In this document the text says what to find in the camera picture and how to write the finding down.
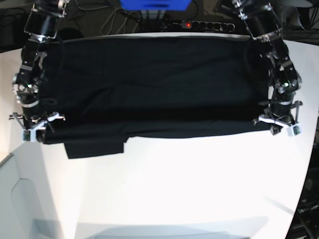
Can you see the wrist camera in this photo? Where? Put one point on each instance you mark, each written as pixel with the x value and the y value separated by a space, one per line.
pixel 28 135
pixel 294 130

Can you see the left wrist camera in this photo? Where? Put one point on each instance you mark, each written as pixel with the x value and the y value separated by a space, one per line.
pixel 294 130

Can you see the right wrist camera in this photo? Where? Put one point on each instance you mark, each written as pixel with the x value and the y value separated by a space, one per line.
pixel 28 135

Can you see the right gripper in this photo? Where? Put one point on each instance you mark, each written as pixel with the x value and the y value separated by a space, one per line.
pixel 36 118

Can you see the black T-shirt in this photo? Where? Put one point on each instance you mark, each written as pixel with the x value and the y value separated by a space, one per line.
pixel 113 89

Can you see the blue box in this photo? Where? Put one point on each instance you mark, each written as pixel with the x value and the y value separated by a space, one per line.
pixel 179 5

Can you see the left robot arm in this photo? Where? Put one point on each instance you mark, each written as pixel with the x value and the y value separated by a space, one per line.
pixel 264 27

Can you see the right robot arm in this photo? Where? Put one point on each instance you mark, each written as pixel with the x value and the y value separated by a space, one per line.
pixel 42 27

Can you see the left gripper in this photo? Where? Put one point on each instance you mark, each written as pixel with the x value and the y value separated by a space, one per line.
pixel 280 114

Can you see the black power strip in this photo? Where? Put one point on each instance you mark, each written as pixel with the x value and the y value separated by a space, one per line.
pixel 206 26

